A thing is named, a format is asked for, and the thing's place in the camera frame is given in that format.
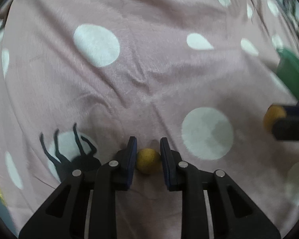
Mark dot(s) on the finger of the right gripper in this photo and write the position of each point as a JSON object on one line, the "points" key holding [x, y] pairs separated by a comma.
{"points": [[286, 130], [292, 111]]}

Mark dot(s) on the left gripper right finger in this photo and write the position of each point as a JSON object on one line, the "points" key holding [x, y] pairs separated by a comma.
{"points": [[180, 176]]}

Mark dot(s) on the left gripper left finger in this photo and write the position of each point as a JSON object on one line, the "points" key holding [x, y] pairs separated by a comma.
{"points": [[115, 175]]}

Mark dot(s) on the beige longan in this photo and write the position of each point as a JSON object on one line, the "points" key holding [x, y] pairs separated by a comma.
{"points": [[148, 161], [273, 114]]}

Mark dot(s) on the green plastic bowl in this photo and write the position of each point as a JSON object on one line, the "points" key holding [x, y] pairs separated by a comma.
{"points": [[288, 70]]}

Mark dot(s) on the pink polka dot cloth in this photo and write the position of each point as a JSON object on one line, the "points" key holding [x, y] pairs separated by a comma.
{"points": [[79, 77]]}

